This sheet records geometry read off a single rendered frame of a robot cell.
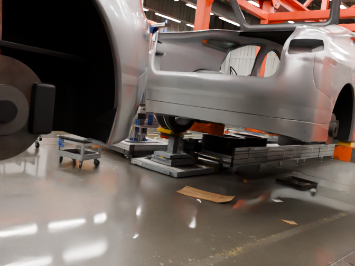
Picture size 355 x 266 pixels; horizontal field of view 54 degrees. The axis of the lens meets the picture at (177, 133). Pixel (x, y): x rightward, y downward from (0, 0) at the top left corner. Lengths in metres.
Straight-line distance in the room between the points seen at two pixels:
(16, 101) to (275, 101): 2.11
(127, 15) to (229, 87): 1.79
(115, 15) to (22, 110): 0.44
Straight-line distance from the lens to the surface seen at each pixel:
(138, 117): 5.08
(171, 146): 4.69
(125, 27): 1.32
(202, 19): 5.31
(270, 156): 5.88
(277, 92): 2.84
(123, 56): 1.32
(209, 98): 3.12
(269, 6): 7.06
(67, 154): 4.37
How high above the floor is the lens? 0.95
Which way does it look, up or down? 5 degrees down
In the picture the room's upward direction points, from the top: 7 degrees clockwise
